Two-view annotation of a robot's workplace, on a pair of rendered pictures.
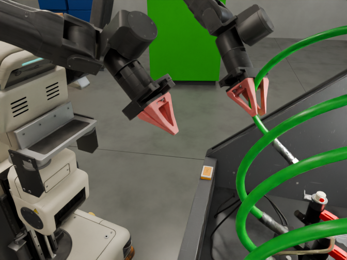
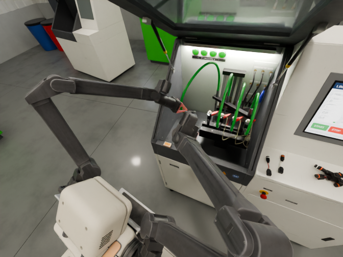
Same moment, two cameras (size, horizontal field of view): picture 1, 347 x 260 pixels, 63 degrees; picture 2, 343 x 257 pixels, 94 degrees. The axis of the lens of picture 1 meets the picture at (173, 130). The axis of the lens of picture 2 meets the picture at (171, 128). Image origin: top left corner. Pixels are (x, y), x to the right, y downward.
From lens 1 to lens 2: 0.77 m
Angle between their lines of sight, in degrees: 57
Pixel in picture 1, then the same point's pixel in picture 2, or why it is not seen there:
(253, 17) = (166, 84)
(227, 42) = (164, 98)
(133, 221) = not seen: hidden behind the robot
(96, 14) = (76, 149)
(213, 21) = (156, 96)
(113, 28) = (192, 123)
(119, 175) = not seen: hidden behind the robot
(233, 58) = (170, 101)
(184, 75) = not seen: outside the picture
